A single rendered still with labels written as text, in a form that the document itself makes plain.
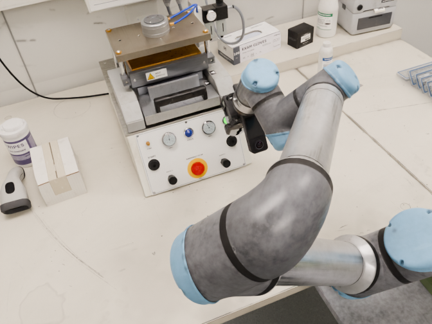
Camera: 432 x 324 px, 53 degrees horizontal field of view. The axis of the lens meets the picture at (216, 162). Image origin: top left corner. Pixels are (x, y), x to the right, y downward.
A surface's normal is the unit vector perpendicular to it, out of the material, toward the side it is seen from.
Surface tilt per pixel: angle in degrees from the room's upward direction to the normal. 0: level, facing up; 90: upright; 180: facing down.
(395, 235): 41
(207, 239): 49
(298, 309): 0
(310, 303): 0
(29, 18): 90
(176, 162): 65
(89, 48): 90
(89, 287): 0
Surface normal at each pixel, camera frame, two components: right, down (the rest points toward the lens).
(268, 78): 0.14, -0.25
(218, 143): 0.29, 0.24
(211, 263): -0.59, 0.19
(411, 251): -0.66, -0.33
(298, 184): 0.07, -0.58
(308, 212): 0.48, -0.14
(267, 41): 0.52, 0.51
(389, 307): -0.08, -0.74
